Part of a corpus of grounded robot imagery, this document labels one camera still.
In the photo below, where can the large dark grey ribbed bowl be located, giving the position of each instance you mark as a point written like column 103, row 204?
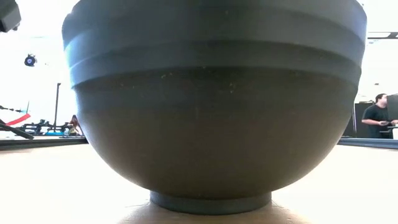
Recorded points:
column 214, row 124

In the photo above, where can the person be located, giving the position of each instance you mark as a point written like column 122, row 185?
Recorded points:
column 374, row 118
column 75, row 126

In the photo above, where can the black background robot rig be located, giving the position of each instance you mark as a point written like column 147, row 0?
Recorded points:
column 40, row 127

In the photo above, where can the black partition panel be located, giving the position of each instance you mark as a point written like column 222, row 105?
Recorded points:
column 359, row 121

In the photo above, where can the red flat object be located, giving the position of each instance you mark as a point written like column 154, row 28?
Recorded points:
column 18, row 119

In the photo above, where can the black slanted bar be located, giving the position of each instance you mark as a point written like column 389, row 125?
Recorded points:
column 15, row 130

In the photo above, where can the dark computer monitor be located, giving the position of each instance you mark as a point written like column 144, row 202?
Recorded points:
column 393, row 107

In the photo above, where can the small white object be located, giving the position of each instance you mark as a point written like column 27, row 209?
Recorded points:
column 395, row 133

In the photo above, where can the black metal frame stand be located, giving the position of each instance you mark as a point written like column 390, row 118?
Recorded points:
column 58, row 105

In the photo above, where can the black ceiling camera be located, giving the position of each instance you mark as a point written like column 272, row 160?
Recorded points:
column 30, row 60

